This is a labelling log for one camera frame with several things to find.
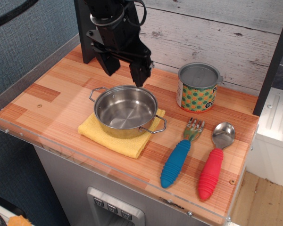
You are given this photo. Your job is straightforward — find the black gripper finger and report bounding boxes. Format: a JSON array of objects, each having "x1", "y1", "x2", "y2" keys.
[
  {"x1": 129, "y1": 61, "x2": 153, "y2": 87},
  {"x1": 93, "y1": 48, "x2": 120, "y2": 76}
]

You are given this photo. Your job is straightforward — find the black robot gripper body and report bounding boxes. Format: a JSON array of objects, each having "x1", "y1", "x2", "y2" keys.
[{"x1": 87, "y1": 4, "x2": 151, "y2": 63}]

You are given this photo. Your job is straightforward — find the small stainless steel pot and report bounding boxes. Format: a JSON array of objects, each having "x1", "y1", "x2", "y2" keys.
[{"x1": 89, "y1": 85, "x2": 167, "y2": 138}]

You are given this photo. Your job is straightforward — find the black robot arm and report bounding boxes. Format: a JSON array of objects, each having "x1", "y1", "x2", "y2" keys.
[{"x1": 86, "y1": 0, "x2": 153, "y2": 87}]

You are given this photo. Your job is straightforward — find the yellow folded towel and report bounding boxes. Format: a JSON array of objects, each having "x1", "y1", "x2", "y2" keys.
[{"x1": 77, "y1": 108, "x2": 166, "y2": 159}]

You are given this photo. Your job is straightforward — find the toy food can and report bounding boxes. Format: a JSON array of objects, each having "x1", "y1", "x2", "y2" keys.
[{"x1": 176, "y1": 63, "x2": 223, "y2": 113}]

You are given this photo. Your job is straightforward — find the clear acrylic table guard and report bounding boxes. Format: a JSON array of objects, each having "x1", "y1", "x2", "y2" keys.
[{"x1": 0, "y1": 36, "x2": 258, "y2": 226}]

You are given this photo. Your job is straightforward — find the grey toy fridge cabinet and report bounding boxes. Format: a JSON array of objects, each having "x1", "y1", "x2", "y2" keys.
[{"x1": 35, "y1": 146, "x2": 206, "y2": 226}]

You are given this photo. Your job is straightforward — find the silver dispenser button panel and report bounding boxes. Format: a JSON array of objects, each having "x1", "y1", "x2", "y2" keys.
[{"x1": 87, "y1": 186, "x2": 146, "y2": 226}]

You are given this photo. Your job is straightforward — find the white toy sink unit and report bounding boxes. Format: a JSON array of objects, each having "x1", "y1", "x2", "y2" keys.
[{"x1": 246, "y1": 88, "x2": 283, "y2": 186}]

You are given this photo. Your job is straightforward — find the orange plush object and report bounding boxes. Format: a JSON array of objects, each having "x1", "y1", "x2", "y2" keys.
[{"x1": 7, "y1": 215, "x2": 32, "y2": 226}]

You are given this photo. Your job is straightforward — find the black left upright post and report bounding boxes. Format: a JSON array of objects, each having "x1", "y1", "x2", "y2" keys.
[{"x1": 74, "y1": 0, "x2": 96, "y2": 64}]

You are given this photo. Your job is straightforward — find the black upright post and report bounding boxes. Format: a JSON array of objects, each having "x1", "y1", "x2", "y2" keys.
[
  {"x1": 74, "y1": 0, "x2": 96, "y2": 64},
  {"x1": 252, "y1": 28, "x2": 283, "y2": 116}
]

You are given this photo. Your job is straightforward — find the blue handled fork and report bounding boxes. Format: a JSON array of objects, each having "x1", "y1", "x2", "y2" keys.
[{"x1": 160, "y1": 118, "x2": 205, "y2": 188}]

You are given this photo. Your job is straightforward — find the red handled spoon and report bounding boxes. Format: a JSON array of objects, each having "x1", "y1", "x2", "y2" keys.
[{"x1": 198, "y1": 122, "x2": 235, "y2": 200}]

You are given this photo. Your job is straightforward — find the black right upright post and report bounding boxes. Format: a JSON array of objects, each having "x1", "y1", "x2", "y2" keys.
[{"x1": 252, "y1": 28, "x2": 283, "y2": 116}]

